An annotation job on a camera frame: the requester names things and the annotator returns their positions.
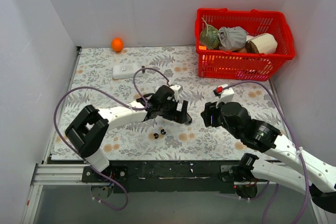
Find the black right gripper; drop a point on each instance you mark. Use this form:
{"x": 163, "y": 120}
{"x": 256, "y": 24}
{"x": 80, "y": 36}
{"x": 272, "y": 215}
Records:
{"x": 208, "y": 115}

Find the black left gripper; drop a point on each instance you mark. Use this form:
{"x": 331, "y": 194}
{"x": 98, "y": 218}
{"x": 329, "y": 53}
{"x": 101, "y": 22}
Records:
{"x": 181, "y": 112}

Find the black earbud charging case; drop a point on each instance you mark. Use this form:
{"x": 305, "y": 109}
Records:
{"x": 188, "y": 120}

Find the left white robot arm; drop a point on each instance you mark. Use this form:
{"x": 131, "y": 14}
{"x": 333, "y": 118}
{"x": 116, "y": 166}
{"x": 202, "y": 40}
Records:
{"x": 87, "y": 131}

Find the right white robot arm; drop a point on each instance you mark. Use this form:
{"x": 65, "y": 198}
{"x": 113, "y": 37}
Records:
{"x": 301, "y": 172}

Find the red plastic basket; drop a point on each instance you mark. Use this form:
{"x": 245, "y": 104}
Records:
{"x": 243, "y": 66}

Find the white plastic bottle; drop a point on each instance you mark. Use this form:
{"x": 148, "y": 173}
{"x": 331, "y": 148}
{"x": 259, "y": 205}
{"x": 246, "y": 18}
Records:
{"x": 127, "y": 71}

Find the green melon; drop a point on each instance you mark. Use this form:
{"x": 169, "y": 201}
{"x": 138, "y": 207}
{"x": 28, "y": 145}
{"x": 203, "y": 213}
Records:
{"x": 209, "y": 37}

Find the floral patterned table mat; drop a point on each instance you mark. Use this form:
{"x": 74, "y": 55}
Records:
{"x": 93, "y": 84}

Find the grey crumpled cloth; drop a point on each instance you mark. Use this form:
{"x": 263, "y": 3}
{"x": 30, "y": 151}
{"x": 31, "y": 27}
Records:
{"x": 232, "y": 39}

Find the orange fruit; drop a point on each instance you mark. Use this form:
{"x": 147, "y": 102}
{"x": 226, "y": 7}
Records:
{"x": 117, "y": 45}

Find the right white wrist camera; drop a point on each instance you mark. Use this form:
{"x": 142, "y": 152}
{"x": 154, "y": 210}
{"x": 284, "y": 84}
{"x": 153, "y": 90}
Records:
{"x": 224, "y": 93}

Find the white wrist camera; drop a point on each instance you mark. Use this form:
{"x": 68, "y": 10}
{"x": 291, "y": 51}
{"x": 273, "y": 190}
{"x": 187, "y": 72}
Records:
{"x": 177, "y": 90}
{"x": 224, "y": 93}

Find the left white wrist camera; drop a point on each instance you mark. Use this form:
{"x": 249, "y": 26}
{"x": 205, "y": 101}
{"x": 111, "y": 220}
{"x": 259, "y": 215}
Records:
{"x": 177, "y": 90}

